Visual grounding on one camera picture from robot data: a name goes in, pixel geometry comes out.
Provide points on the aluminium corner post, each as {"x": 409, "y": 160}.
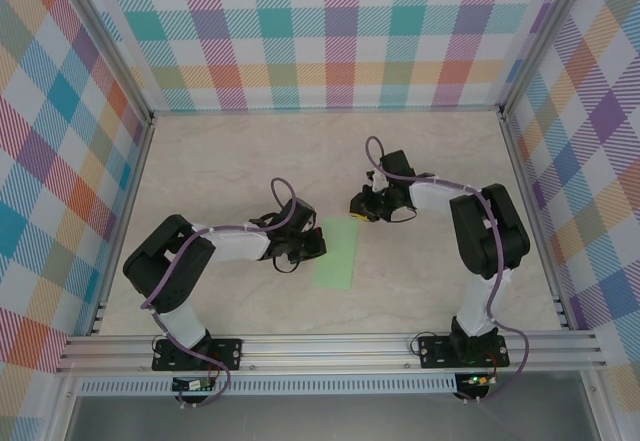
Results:
{"x": 542, "y": 36}
{"x": 106, "y": 36}

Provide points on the light green paper sheet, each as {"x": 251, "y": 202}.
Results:
{"x": 337, "y": 261}

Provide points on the aluminium table side rail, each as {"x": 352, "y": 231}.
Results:
{"x": 519, "y": 161}
{"x": 127, "y": 221}

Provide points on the aluminium table end rail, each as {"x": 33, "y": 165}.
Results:
{"x": 325, "y": 110}

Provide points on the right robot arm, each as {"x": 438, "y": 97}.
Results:
{"x": 500, "y": 241}

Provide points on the aluminium frame leg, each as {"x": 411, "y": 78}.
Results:
{"x": 62, "y": 411}
{"x": 597, "y": 411}

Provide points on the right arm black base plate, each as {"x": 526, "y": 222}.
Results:
{"x": 435, "y": 353}

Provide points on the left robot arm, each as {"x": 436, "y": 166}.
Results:
{"x": 165, "y": 261}

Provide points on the grey metal bottom panel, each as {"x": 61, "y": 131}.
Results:
{"x": 325, "y": 418}

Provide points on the long aluminium base rail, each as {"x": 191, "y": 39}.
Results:
{"x": 325, "y": 353}

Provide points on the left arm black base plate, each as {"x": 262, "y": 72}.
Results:
{"x": 230, "y": 353}

